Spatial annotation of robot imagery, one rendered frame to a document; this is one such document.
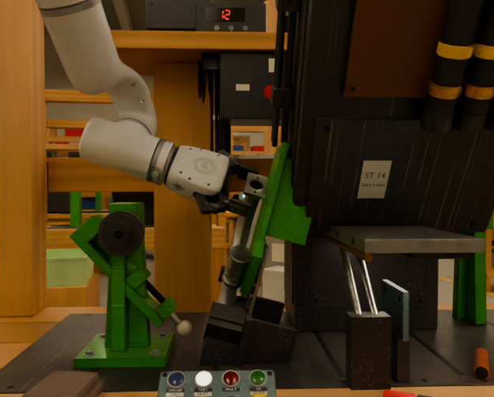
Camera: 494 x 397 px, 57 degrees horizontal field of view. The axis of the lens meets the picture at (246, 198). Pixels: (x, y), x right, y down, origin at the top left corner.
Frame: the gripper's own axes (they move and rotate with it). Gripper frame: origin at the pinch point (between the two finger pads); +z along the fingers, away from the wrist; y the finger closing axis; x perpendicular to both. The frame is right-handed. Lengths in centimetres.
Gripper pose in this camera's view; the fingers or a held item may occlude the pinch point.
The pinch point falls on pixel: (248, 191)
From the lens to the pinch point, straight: 86.9
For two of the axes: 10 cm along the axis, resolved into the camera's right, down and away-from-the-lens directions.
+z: 9.4, 3.2, 0.8
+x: -2.8, 6.4, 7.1
